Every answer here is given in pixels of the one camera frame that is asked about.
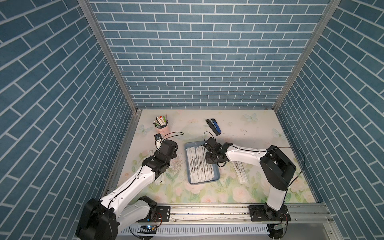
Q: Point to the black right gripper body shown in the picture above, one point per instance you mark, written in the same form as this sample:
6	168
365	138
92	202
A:
210	158

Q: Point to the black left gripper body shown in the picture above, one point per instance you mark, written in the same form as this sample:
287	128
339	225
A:
174	154

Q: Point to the white straw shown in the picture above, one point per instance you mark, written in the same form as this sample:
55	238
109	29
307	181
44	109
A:
190	165
194	165

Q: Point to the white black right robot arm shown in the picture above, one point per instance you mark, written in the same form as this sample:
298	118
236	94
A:
278	169

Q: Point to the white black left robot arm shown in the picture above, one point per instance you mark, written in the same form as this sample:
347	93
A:
105	218

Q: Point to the blue storage box tray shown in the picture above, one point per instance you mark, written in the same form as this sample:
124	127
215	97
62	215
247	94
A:
207	172

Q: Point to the white straws pile right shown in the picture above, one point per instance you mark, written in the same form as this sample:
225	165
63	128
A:
241	172

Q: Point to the white straws pile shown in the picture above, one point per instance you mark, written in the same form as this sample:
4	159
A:
241	172
160	180

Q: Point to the white straws pile left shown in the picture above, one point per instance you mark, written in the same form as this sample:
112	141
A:
160	180

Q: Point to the pink pen cup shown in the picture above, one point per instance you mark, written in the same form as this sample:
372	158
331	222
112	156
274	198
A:
164	130

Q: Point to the pens in cup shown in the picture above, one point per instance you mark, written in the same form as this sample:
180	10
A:
161	122

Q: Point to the blue black stapler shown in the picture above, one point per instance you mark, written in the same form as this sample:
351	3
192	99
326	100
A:
212	123

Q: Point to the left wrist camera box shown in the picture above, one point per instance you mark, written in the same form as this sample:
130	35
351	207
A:
158	137

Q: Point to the white ribbed cable duct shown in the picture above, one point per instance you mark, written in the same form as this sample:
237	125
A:
198	230

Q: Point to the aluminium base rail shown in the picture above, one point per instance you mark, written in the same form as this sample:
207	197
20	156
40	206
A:
295	213

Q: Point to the aluminium corner post left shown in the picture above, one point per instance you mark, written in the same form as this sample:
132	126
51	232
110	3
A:
92	20

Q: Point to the aluminium corner post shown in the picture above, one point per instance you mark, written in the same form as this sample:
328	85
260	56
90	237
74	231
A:
315	36
92	20

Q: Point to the aluminium corner post right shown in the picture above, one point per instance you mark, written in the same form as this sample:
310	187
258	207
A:
315	36

